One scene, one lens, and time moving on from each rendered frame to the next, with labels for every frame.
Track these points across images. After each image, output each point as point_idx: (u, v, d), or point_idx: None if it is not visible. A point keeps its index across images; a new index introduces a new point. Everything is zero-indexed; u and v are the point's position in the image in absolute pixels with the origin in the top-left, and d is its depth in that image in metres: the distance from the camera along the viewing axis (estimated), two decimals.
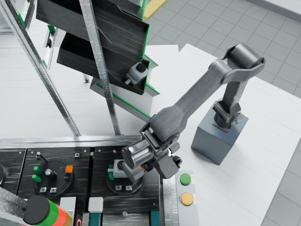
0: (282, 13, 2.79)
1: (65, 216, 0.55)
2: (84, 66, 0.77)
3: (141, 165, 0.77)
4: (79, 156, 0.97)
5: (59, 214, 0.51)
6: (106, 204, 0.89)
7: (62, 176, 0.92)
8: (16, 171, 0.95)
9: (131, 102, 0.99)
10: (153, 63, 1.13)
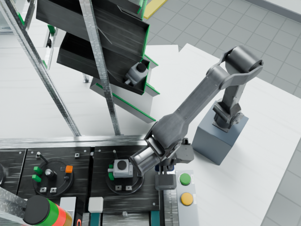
0: (282, 13, 2.79)
1: (65, 216, 0.55)
2: (84, 66, 0.77)
3: None
4: (79, 156, 0.97)
5: (59, 214, 0.51)
6: (106, 204, 0.89)
7: (62, 176, 0.92)
8: (16, 171, 0.95)
9: (131, 102, 0.99)
10: (153, 63, 1.13)
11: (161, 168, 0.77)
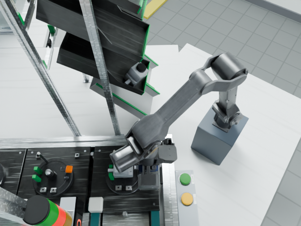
0: (282, 13, 2.79)
1: (65, 216, 0.55)
2: (84, 66, 0.77)
3: None
4: (79, 156, 0.97)
5: (59, 214, 0.51)
6: (106, 204, 0.89)
7: (62, 176, 0.92)
8: (16, 171, 0.95)
9: (131, 102, 0.99)
10: (153, 63, 1.13)
11: (144, 168, 0.77)
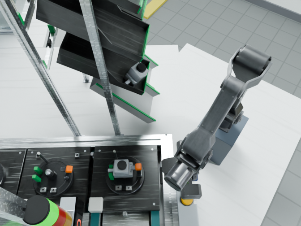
0: (282, 13, 2.79)
1: (65, 216, 0.55)
2: (84, 66, 0.77)
3: None
4: (79, 156, 0.97)
5: (59, 214, 0.51)
6: (106, 204, 0.89)
7: (62, 176, 0.92)
8: (16, 171, 0.95)
9: (131, 102, 0.99)
10: (153, 63, 1.13)
11: None
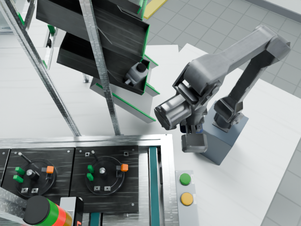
0: (282, 13, 2.79)
1: (65, 216, 0.55)
2: (84, 66, 0.77)
3: None
4: (128, 155, 0.97)
5: (59, 214, 0.51)
6: None
7: (114, 175, 0.92)
8: (66, 170, 0.95)
9: (131, 102, 0.99)
10: (153, 63, 1.13)
11: None
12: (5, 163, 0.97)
